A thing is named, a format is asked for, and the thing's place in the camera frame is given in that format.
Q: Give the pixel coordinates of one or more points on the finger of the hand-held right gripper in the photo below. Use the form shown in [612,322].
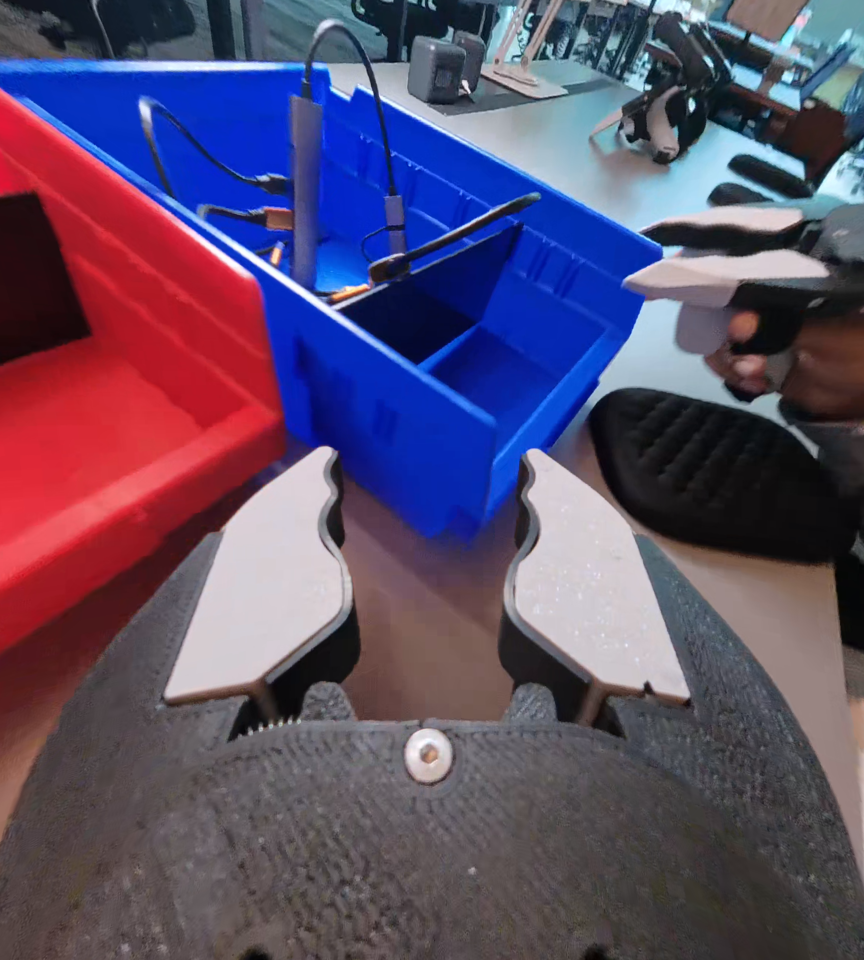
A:
[716,274]
[739,220]

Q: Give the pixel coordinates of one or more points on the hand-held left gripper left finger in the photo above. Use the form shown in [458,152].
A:
[267,592]

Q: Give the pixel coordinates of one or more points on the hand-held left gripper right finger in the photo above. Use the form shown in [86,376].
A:
[589,592]

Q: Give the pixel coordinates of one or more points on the red storage bin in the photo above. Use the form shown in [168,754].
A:
[102,450]

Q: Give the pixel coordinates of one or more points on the blue storage bin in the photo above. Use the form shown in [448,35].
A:
[402,420]

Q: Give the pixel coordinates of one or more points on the person's right hand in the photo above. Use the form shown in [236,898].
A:
[851,375]

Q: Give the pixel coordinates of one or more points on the black chair armrest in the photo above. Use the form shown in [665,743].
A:
[769,176]
[739,193]

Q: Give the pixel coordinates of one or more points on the brown office chair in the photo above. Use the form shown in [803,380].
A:
[814,135]

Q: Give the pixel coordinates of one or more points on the black white handheld device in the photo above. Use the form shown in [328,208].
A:
[664,120]

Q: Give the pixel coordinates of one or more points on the black textured armrest pad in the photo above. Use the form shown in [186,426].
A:
[701,472]

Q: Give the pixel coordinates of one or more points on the white board stand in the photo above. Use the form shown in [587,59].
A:
[522,84]

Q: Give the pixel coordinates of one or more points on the dark grey box device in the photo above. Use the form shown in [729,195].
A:
[474,56]
[435,71]

